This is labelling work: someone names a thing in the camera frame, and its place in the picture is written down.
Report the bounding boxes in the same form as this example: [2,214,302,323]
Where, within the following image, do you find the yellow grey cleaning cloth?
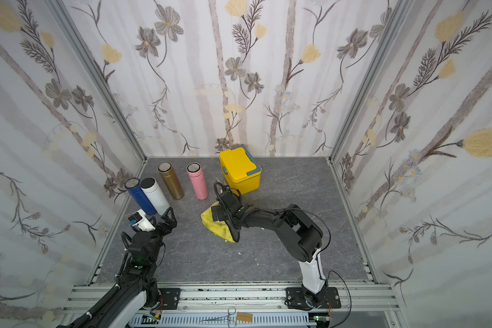
[201,202,240,243]

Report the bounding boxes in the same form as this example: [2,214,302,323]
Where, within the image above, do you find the pink thermos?
[186,162,209,200]

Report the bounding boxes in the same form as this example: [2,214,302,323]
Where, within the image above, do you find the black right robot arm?
[201,186,329,310]

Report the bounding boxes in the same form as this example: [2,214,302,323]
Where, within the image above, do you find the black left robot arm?
[67,206,177,327]

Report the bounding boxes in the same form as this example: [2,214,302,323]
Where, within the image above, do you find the white thermos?
[140,177,170,216]

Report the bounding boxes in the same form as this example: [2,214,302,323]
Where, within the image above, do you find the blue thermos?
[124,178,157,216]

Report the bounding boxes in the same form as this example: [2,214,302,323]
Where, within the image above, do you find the gold thermos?
[158,162,185,200]

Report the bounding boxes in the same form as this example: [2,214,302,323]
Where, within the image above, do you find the yellow storage box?
[219,146,262,194]

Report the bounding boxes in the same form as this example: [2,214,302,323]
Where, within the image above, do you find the brown cardboard tag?
[236,312,254,323]

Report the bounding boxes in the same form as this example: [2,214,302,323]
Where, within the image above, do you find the metal scissors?
[200,307,237,327]

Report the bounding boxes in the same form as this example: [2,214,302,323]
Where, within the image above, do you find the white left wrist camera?
[128,209,155,232]

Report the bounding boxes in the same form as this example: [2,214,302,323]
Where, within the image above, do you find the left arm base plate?
[150,288,181,311]

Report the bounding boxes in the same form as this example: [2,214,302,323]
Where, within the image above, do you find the white slotted cable duct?
[127,312,317,327]

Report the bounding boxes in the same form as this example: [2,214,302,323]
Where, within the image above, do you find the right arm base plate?
[284,286,342,311]

